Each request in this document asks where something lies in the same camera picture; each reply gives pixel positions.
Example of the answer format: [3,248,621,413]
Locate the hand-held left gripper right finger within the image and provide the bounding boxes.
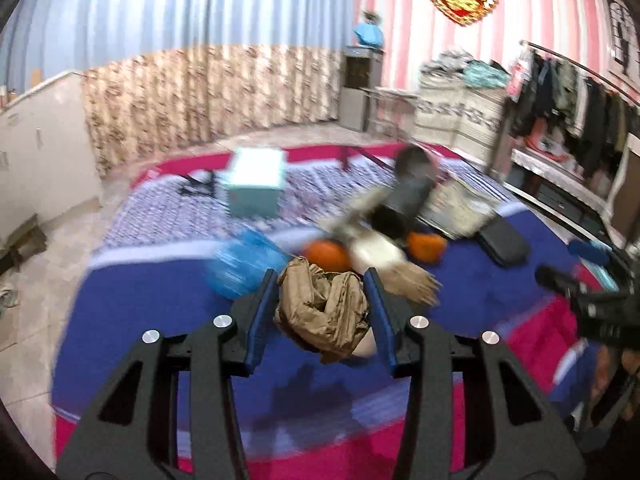
[363,267,586,480]

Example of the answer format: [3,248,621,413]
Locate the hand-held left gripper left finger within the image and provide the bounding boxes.
[55,268,279,480]

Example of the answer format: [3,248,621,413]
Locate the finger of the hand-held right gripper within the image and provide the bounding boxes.
[534,266,591,301]
[567,239,626,271]

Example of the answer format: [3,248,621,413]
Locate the orange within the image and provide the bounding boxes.
[407,231,447,263]
[302,241,352,272]

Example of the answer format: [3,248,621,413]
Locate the beige tray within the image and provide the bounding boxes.
[425,180,501,238]

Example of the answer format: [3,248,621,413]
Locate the brown paper piece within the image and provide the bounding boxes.
[385,260,443,306]

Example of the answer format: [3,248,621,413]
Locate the crumpled blue plastic bag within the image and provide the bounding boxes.
[207,230,291,301]

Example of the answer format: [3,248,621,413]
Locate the white round lid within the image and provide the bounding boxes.
[350,237,408,273]

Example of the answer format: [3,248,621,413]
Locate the black case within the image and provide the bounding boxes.
[475,221,532,267]

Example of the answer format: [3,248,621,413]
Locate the lace covered table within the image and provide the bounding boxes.
[510,147,616,211]

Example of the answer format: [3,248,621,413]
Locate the black pot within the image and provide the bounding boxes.
[370,175,436,241]

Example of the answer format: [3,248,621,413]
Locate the hanging dark clothes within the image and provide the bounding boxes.
[507,47,640,176]

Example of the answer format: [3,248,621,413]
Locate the teal cardboard box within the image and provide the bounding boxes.
[222,147,287,218]

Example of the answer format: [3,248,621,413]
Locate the grey metal pot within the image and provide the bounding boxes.
[395,145,443,181]

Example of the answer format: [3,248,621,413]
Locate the patterned cloth covered cabinet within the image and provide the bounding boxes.
[412,67,508,166]

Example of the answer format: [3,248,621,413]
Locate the metal clothes rack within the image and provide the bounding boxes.
[520,40,640,111]

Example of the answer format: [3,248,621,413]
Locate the white folding table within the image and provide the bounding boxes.
[360,86,418,138]

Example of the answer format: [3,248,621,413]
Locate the pile of clothes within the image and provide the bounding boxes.
[422,50,511,86]

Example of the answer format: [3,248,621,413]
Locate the grey water dispenser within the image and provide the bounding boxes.
[340,46,385,132]

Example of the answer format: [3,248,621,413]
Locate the dark low stool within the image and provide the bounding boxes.
[0,214,48,276]

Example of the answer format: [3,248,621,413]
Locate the white cabinet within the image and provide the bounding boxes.
[0,72,103,246]

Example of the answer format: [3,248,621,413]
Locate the blue ornament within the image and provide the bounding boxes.
[354,11,386,48]

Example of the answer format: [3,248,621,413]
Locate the blue and floral curtain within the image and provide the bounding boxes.
[0,0,361,178]

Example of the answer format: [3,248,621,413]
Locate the black and white wall picture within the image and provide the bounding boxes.
[605,0,633,76]

